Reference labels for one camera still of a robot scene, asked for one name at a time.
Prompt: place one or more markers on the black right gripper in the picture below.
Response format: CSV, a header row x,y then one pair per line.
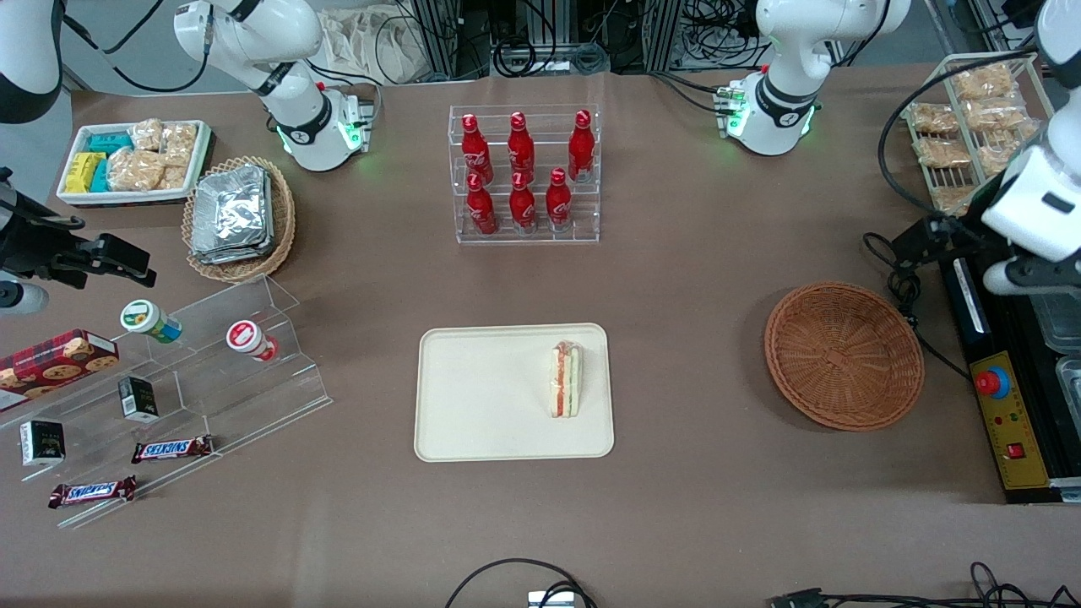
x,y
32,246

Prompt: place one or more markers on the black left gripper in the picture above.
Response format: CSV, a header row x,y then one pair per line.
x,y
969,224

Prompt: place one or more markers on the triangle sandwich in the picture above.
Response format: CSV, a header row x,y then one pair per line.
x,y
566,380

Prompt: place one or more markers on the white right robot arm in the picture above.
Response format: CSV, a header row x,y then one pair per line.
x,y
300,127

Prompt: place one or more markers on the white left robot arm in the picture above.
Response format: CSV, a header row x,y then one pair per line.
x,y
785,84

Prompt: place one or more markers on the white rectangular snack tray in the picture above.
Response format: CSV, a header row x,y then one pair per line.
x,y
198,156

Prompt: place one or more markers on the round brown wicker basket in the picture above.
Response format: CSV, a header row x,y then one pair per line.
x,y
844,355

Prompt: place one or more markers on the light oval wicker basket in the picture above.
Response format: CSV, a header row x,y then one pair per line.
x,y
285,219

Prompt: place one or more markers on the cream plastic tray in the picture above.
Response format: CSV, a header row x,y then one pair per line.
x,y
481,393

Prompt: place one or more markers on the bagged fried snack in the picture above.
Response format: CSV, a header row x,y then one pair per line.
x,y
982,82
1001,152
934,119
995,115
954,198
942,152

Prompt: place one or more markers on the green lid yogurt cup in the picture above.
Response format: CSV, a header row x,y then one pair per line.
x,y
148,319

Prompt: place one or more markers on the teal snack pack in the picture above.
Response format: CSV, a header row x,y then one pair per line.
x,y
101,176
110,143

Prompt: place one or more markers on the clear bag of crackers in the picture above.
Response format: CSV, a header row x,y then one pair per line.
x,y
175,177
179,143
147,135
135,170

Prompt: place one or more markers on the yellow snack pack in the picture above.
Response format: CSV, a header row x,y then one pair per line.
x,y
83,172

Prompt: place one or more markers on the black control box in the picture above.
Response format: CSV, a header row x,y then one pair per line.
x,y
967,329

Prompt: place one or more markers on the silver foil pack stack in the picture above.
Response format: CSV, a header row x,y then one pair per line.
x,y
232,215

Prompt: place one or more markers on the red cookie box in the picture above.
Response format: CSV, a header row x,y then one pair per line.
x,y
51,363

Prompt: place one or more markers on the small black box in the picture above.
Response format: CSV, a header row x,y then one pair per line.
x,y
138,398
42,442

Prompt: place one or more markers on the clear plastic container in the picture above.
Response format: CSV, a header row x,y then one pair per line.
x,y
1071,384
1060,317

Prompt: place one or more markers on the red lid yogurt cup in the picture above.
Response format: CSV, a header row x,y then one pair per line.
x,y
249,339

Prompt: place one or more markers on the red emergency stop button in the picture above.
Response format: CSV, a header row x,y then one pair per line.
x,y
992,382

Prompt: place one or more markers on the clear acrylic step shelf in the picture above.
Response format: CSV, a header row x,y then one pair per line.
x,y
220,397

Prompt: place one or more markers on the snickers chocolate bar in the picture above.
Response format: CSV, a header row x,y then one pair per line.
x,y
91,491
171,449

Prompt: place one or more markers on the beige cloth bag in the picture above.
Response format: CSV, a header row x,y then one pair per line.
x,y
372,42

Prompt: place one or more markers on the clear acrylic bottle rack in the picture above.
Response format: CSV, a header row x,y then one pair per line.
x,y
583,215

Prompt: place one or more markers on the red cola bottle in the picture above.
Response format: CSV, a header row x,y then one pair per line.
x,y
521,148
523,208
558,205
476,152
581,148
481,211

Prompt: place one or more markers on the small silver device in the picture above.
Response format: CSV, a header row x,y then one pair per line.
x,y
551,599

